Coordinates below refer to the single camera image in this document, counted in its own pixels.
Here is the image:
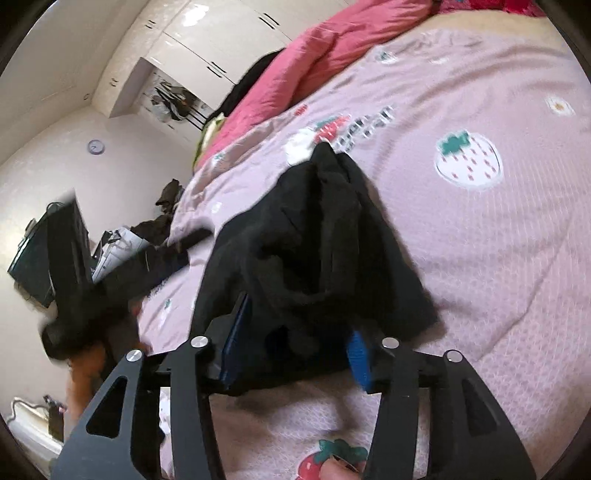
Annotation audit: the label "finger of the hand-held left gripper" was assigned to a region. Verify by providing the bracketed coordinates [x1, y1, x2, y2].
[92, 226, 214, 298]

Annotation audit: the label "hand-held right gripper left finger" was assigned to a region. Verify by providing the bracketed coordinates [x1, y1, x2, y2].
[51, 292, 253, 480]

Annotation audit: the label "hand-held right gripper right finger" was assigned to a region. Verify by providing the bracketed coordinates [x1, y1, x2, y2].
[347, 329, 537, 480]

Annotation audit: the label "black garment with orange trim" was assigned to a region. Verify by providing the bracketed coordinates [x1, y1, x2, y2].
[191, 143, 441, 397]

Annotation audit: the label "person's left forearm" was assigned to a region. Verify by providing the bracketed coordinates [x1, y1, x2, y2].
[65, 344, 112, 423]

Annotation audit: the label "dark clothes pile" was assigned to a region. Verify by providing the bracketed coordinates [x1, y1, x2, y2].
[129, 178, 186, 246]

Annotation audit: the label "hanging dark clothes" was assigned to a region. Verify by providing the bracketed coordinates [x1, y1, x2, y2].
[150, 78, 215, 126]

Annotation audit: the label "white drawer chest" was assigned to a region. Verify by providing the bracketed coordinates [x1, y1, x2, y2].
[91, 226, 151, 283]

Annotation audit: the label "black television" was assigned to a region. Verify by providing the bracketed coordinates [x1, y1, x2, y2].
[6, 217, 58, 309]

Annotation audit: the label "green and white cloth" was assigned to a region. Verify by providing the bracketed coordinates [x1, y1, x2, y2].
[193, 113, 228, 163]

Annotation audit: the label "pink strawberry print bedsheet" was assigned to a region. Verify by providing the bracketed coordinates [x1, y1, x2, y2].
[134, 9, 591, 480]

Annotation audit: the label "black garment on quilt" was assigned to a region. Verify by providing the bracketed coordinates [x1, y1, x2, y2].
[216, 48, 288, 118]

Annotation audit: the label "white glossy wardrobe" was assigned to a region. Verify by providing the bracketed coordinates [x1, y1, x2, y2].
[108, 0, 334, 139]

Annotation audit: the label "pink quilt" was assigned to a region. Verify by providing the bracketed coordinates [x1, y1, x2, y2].
[194, 0, 437, 169]

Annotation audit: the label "white cabinet with cable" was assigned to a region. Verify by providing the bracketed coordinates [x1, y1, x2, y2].
[7, 394, 70, 462]

